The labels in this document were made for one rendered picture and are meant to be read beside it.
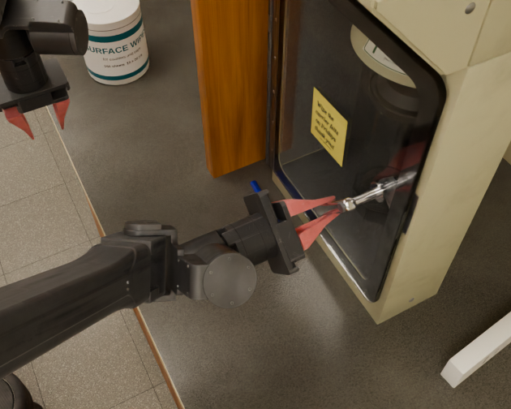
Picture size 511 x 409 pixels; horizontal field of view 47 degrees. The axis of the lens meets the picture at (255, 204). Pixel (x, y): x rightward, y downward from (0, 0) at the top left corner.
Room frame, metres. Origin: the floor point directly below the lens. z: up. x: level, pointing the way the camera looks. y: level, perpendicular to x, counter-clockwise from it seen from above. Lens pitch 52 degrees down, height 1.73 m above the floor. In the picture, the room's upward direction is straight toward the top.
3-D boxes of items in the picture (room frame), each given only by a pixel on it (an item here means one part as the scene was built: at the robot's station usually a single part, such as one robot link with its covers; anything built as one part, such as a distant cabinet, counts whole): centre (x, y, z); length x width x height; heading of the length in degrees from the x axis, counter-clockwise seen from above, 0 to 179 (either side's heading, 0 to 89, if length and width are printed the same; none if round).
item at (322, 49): (0.53, -0.10, 1.19); 0.30 x 0.01 x 0.40; 28
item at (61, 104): (0.65, 0.31, 1.14); 0.07 x 0.07 x 0.09; 28
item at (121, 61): (0.99, 0.29, 1.02); 0.13 x 0.13 x 0.15
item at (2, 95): (0.64, 0.32, 1.21); 0.10 x 0.07 x 0.07; 118
